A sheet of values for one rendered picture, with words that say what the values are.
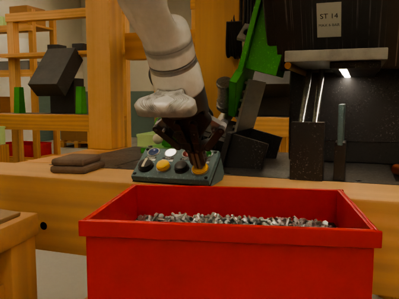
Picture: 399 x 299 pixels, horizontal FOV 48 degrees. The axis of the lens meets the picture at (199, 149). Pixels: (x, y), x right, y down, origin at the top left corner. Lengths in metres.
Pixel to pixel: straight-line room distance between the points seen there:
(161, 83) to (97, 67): 0.92
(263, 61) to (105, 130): 0.73
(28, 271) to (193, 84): 0.44
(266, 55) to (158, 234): 0.58
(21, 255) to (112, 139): 0.78
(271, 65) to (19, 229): 0.58
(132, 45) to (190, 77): 0.96
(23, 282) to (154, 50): 0.46
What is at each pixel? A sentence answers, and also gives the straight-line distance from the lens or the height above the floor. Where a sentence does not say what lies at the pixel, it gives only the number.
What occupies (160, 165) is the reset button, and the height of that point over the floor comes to 0.93.
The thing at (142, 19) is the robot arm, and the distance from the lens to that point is 0.60.
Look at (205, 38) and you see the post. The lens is 1.40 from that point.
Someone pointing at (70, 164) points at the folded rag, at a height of 0.92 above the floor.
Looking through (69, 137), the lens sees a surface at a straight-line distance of 10.13.
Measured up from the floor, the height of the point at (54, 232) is 0.79.
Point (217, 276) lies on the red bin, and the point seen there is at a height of 0.86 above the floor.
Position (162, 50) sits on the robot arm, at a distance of 0.62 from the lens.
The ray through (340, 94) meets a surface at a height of 1.06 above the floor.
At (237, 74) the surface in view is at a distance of 0.97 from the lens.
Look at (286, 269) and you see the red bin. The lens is 0.49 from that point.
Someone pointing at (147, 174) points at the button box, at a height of 0.92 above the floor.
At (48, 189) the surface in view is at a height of 0.88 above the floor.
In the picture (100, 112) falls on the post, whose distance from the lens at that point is 1.55.
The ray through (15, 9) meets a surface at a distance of 6.69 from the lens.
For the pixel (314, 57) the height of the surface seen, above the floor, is 1.12.
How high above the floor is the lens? 1.05
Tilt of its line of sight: 6 degrees down
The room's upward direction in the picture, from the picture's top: straight up
